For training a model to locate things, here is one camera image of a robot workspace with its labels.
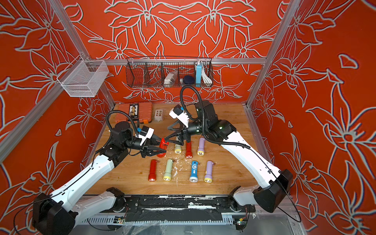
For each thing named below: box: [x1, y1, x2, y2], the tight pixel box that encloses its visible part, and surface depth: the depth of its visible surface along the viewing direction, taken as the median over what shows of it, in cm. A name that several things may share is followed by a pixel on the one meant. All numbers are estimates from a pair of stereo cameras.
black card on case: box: [129, 102, 140, 119], surface depth 109 cm
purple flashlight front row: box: [204, 160, 214, 184], surface depth 83 cm
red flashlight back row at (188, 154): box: [185, 141, 193, 160], surface depth 92 cm
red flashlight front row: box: [148, 159, 157, 182], surface depth 83 cm
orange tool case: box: [115, 102, 153, 123], surface depth 113 cm
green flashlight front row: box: [163, 158, 174, 182], surface depth 84 cm
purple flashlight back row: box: [197, 137, 205, 157], surface depth 92 cm
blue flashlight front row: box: [189, 161, 199, 183], surface depth 83 cm
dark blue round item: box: [183, 74, 195, 85], surface depth 97 cm
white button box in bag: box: [154, 109, 164, 122], surface depth 109 cm
